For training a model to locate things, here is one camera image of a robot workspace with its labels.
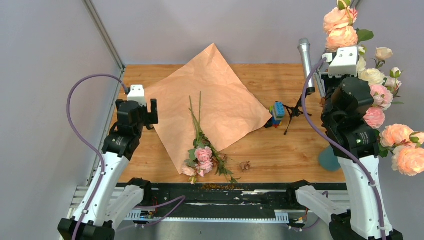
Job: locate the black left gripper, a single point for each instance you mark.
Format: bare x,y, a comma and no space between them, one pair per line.
151,117

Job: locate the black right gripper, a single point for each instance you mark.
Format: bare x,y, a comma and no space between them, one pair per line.
327,80

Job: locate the white roses stem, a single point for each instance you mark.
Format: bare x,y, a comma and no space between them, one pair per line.
370,75

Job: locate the single rose stem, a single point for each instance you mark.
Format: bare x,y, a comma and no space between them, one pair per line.
381,55

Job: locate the pink roses stem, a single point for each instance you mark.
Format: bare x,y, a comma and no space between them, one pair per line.
201,157

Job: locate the brown kraft wrapping paper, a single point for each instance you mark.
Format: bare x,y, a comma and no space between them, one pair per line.
208,87

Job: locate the dried brown rose head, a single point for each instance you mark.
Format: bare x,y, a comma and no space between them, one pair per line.
245,166

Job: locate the peach roses stem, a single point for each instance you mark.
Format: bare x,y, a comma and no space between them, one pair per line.
338,25

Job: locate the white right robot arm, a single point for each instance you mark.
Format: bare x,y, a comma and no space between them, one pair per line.
356,147

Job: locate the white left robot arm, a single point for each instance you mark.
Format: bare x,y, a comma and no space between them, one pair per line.
96,218

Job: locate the teal ceramic vase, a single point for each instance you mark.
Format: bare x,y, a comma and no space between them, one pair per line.
328,160

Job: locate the peach roses in vase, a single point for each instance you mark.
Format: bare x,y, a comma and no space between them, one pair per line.
405,144

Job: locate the silver microphone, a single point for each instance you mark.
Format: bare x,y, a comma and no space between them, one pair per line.
304,51

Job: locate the blue toy brick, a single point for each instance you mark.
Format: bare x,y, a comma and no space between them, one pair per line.
278,111

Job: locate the multicolour toy brick stack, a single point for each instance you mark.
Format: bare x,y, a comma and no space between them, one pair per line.
272,122

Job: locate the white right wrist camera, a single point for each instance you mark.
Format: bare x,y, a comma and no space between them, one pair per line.
343,62

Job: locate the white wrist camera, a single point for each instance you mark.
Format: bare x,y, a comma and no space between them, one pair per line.
343,62
136,96

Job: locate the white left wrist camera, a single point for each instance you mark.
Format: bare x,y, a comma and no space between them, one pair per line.
136,96

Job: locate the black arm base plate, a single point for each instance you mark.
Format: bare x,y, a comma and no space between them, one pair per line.
225,201

